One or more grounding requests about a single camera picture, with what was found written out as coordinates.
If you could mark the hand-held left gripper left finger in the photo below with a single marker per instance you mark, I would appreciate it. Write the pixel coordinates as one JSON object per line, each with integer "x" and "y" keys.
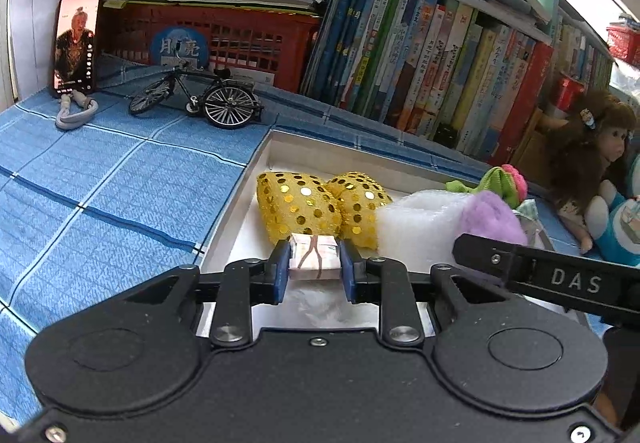
{"x": 282, "y": 273}

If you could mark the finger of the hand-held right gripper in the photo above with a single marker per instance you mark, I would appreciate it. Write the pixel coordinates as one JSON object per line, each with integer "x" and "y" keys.
{"x": 490, "y": 255}

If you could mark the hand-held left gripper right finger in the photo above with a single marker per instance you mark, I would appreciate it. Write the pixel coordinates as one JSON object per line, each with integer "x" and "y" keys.
{"x": 349, "y": 273}

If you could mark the small pink gift box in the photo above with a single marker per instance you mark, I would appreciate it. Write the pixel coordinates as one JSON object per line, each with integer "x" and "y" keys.
{"x": 315, "y": 255}

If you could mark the purple fluffy plush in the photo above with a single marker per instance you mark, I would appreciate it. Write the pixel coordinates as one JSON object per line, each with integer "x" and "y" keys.
{"x": 492, "y": 218}

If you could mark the white shallow cardboard box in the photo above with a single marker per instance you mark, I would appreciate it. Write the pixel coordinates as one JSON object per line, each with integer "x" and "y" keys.
{"x": 240, "y": 248}

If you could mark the gold sequin pouch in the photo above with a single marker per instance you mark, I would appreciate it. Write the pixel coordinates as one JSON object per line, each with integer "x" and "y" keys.
{"x": 360, "y": 203}
{"x": 295, "y": 203}

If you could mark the green pink plush flower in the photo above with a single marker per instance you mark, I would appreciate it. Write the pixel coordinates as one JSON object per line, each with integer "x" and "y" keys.
{"x": 492, "y": 183}

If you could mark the small translucent bag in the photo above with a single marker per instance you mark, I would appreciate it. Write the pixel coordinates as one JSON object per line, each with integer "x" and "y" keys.
{"x": 536, "y": 228}

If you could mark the blue cat plush toy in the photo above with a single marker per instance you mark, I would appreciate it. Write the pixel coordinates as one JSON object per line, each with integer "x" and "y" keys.
{"x": 620, "y": 228}

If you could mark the brown-haired doll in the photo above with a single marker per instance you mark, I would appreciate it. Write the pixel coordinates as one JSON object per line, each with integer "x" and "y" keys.
{"x": 590, "y": 158}

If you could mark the small black box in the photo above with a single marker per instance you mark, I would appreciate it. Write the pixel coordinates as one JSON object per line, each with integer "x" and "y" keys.
{"x": 445, "y": 135}

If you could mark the black model bicycle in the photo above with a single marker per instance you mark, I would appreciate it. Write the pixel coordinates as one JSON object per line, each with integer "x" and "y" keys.
{"x": 227, "y": 105}

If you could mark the row of upright books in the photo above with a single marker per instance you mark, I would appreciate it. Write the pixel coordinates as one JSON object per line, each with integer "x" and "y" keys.
{"x": 450, "y": 63}

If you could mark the red plastic basket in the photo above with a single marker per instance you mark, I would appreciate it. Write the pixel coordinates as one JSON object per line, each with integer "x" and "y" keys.
{"x": 240, "y": 38}

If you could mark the small red mesh basket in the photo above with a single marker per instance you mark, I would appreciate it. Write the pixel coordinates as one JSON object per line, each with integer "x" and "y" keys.
{"x": 625, "y": 43}

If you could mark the blue round card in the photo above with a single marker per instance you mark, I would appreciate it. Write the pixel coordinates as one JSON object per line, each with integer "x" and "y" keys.
{"x": 180, "y": 48}

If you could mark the grey flexible phone stand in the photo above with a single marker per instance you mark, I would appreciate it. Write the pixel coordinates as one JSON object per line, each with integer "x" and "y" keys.
{"x": 75, "y": 120}

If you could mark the smartphone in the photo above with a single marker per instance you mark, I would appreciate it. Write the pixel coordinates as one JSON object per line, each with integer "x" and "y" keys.
{"x": 75, "y": 43}

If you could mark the white paper box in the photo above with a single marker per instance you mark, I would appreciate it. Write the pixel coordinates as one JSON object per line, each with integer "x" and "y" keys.
{"x": 30, "y": 23}

